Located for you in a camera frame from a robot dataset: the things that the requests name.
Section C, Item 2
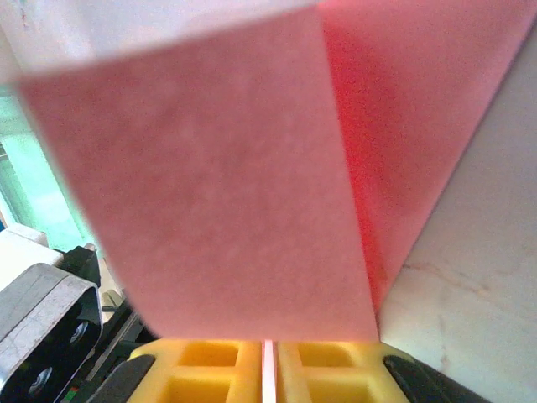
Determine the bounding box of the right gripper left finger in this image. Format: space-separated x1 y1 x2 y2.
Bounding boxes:
98 338 264 403

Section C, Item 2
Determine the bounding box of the pink paper sheet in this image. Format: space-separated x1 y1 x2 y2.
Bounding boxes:
16 0 537 403

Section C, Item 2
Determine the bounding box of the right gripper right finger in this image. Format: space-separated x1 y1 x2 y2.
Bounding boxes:
275 338 490 403

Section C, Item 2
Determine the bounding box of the mint green case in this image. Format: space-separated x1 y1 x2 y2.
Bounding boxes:
0 83 98 253

